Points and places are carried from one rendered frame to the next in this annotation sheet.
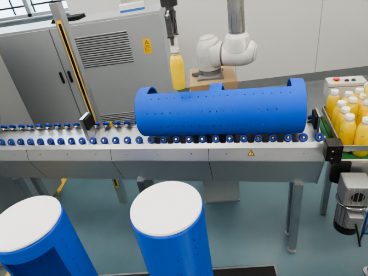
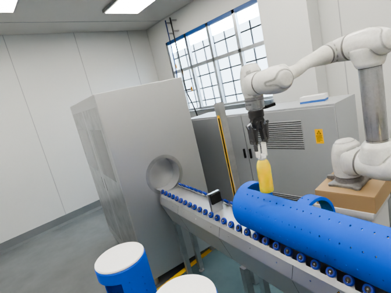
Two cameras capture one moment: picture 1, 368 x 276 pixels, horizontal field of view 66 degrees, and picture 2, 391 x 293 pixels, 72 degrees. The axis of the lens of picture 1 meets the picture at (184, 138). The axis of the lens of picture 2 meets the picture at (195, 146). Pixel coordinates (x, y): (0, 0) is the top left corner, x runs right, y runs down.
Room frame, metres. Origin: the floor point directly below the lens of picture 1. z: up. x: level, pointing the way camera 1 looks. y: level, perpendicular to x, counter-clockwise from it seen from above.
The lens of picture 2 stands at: (0.24, -0.70, 1.84)
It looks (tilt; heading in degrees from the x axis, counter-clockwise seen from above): 12 degrees down; 45
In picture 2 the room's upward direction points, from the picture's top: 13 degrees counter-clockwise
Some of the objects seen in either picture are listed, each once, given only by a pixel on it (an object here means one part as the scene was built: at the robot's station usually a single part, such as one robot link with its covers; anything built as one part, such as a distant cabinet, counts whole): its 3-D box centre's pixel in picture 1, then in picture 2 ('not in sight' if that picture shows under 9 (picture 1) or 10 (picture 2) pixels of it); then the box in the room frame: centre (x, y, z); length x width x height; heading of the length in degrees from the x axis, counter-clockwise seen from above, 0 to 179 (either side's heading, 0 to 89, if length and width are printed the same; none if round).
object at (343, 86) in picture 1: (344, 87); not in sight; (1.48, -0.98, 1.05); 0.20 x 0.10 x 0.10; 74
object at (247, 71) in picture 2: not in sight; (252, 80); (1.37, -0.05, 1.82); 0.13 x 0.11 x 0.16; 63
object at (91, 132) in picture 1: (89, 126); (216, 202); (1.62, 0.58, 1.00); 0.10 x 0.04 x 0.15; 164
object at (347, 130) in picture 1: (346, 133); not in sight; (1.11, -0.79, 0.99); 0.07 x 0.07 x 0.19
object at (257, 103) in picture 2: not in sight; (254, 103); (1.37, -0.03, 1.71); 0.09 x 0.09 x 0.06
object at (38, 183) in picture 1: (44, 194); (195, 244); (1.87, 1.24, 0.31); 0.06 x 0.06 x 0.63; 74
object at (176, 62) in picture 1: (177, 70); (264, 174); (1.36, -0.02, 1.36); 0.07 x 0.07 x 0.19
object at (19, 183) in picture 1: (34, 207); (183, 250); (1.74, 1.27, 0.31); 0.06 x 0.06 x 0.63; 74
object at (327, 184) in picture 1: (331, 161); not in sight; (1.48, -0.98, 0.50); 0.04 x 0.04 x 1.00; 74
